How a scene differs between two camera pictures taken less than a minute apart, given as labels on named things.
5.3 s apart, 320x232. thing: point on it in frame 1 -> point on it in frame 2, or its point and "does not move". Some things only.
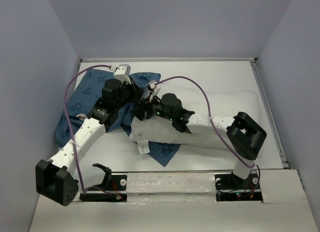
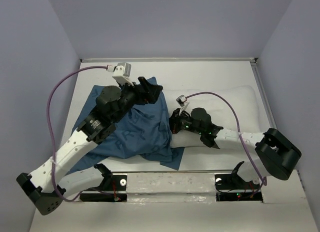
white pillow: x=200 y=100 does not move
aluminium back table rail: x=225 y=60 does not move
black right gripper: x=145 y=104 -> x=174 y=119
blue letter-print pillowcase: x=89 y=92 -> x=144 y=131
